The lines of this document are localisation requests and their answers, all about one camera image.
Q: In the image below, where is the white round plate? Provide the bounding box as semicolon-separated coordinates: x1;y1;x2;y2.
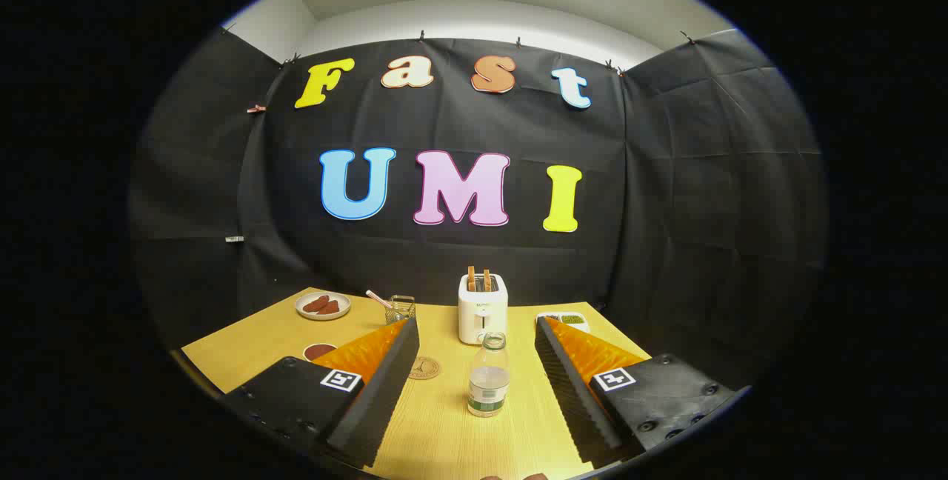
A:
295;291;352;321

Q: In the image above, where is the wire mesh basket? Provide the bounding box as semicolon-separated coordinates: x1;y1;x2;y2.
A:
384;295;417;325

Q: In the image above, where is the clear plastic juice bottle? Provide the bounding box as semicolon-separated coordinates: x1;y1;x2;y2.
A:
467;332;511;419

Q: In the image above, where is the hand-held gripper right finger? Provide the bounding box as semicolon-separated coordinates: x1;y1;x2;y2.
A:
535;316;741;470

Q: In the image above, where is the black backdrop cloth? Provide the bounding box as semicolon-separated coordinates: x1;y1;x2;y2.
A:
130;27;827;392

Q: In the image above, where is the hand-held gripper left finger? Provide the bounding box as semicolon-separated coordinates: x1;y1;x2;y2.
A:
222;317;421;470

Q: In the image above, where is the wooden table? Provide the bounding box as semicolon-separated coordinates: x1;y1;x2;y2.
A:
181;287;652;480

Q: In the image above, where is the white dish with green food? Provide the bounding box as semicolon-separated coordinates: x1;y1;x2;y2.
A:
536;311;590;334

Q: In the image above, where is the white toaster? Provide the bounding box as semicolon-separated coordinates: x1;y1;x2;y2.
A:
458;273;509;345

